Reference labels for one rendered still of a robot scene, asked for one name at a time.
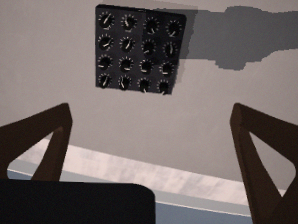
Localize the black knob box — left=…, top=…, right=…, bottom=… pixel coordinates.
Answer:
left=95, top=4, right=187, bottom=95

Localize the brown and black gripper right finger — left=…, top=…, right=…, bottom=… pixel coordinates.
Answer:
left=230, top=103, right=298, bottom=224

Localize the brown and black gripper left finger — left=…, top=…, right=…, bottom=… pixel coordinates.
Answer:
left=0, top=103, right=73, bottom=181

